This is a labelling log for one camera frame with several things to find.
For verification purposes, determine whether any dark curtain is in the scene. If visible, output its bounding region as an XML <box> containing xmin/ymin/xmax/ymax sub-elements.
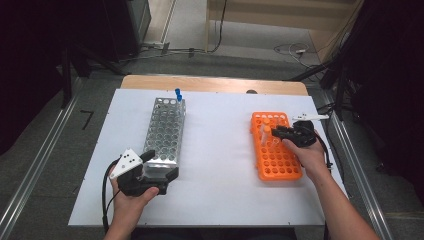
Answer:
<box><xmin>333</xmin><ymin>0</ymin><xmax>424</xmax><ymax>201</ymax></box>
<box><xmin>0</xmin><ymin>0</ymin><xmax>111</xmax><ymax>156</ymax></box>

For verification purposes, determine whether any white table board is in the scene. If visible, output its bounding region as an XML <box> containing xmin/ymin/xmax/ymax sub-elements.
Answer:
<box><xmin>68</xmin><ymin>88</ymin><xmax>349</xmax><ymax>228</ymax></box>

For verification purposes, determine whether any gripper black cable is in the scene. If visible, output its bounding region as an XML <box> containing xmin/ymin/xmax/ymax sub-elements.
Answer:
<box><xmin>101</xmin><ymin>159</ymin><xmax>121</xmax><ymax>234</ymax></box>
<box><xmin>309</xmin><ymin>128</ymin><xmax>334</xmax><ymax>171</ymax></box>

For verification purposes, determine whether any black hanging cable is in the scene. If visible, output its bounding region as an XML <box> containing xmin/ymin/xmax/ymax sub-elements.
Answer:
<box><xmin>206</xmin><ymin>0</ymin><xmax>228</xmax><ymax>54</ymax></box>

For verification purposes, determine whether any silver metal tube rack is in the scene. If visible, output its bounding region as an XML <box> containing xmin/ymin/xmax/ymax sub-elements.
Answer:
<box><xmin>142</xmin><ymin>97</ymin><xmax>187</xmax><ymax>174</ymax></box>

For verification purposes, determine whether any person's left hand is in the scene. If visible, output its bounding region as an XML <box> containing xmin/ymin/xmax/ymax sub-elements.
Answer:
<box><xmin>110</xmin><ymin>169</ymin><xmax>161</xmax><ymax>227</ymax></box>

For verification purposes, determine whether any light wooden furniture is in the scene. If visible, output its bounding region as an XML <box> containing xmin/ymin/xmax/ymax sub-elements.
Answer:
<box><xmin>205</xmin><ymin>0</ymin><xmax>366</xmax><ymax>63</ymax></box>

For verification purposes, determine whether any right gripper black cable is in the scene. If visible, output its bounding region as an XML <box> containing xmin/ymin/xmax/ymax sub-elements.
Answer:
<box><xmin>309</xmin><ymin>128</ymin><xmax>334</xmax><ymax>171</ymax></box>

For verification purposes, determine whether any wooden table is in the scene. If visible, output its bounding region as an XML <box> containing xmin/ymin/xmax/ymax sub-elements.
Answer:
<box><xmin>120</xmin><ymin>74</ymin><xmax>309</xmax><ymax>97</ymax></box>

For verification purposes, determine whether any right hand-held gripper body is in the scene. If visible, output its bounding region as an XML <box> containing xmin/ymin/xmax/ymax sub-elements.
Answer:
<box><xmin>285</xmin><ymin>112</ymin><xmax>331</xmax><ymax>149</ymax></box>

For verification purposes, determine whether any person's right hand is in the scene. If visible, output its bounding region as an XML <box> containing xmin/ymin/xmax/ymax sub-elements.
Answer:
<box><xmin>281</xmin><ymin>138</ymin><xmax>332</xmax><ymax>184</ymax></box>

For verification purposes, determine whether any metal floor rail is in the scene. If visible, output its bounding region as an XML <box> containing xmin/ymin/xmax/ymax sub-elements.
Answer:
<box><xmin>0</xmin><ymin>75</ymin><xmax>84</xmax><ymax>240</ymax></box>
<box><xmin>321</xmin><ymin>94</ymin><xmax>396</xmax><ymax>240</ymax></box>

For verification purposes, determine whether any orange plastic tube rack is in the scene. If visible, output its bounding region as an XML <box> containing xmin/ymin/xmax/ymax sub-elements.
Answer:
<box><xmin>249</xmin><ymin>111</ymin><xmax>304</xmax><ymax>183</ymax></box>

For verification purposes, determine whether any black metal stand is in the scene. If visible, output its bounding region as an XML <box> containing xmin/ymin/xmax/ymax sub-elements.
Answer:
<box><xmin>288</xmin><ymin>56</ymin><xmax>349</xmax><ymax>122</ymax></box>
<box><xmin>58</xmin><ymin>41</ymin><xmax>129</xmax><ymax>109</ymax></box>

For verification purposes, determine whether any white floor cable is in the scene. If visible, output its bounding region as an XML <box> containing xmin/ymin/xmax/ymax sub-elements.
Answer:
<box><xmin>273</xmin><ymin>42</ymin><xmax>313</xmax><ymax>69</ymax></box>

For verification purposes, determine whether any dark cabinet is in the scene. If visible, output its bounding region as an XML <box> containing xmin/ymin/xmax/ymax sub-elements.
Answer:
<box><xmin>99</xmin><ymin>0</ymin><xmax>153</xmax><ymax>63</ymax></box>

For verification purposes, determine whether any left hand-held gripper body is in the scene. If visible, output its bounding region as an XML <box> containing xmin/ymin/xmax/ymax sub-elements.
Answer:
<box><xmin>109</xmin><ymin>148</ymin><xmax>168</xmax><ymax>198</ymax></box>

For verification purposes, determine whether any grey floor power strip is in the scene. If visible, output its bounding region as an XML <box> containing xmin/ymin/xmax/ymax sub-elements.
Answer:
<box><xmin>141</xmin><ymin>40</ymin><xmax>172</xmax><ymax>55</ymax></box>

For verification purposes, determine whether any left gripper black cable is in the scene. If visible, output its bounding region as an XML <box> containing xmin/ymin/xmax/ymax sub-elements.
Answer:
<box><xmin>101</xmin><ymin>159</ymin><xmax>121</xmax><ymax>234</ymax></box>

